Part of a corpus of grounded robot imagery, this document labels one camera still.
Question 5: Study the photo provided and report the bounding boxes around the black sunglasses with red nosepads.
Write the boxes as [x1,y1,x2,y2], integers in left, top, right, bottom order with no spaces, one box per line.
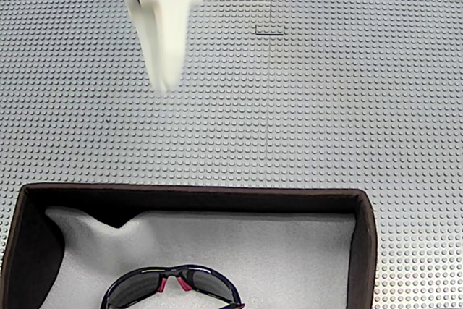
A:
[100,264,246,309]

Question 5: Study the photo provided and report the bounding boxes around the dark brown fabric bin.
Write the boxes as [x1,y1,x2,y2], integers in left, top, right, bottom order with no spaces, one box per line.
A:
[0,182,378,309]

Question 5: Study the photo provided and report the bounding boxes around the small grey studded plate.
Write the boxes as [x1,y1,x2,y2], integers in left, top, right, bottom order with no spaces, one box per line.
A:
[255,23,285,37]

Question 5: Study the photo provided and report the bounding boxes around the large grey studded baseplate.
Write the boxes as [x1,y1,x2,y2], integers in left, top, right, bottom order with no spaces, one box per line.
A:
[0,0,273,309]
[265,0,463,309]

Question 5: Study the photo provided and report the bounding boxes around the grey foam sheet liner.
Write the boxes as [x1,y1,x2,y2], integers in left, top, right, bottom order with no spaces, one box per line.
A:
[38,206,357,309]

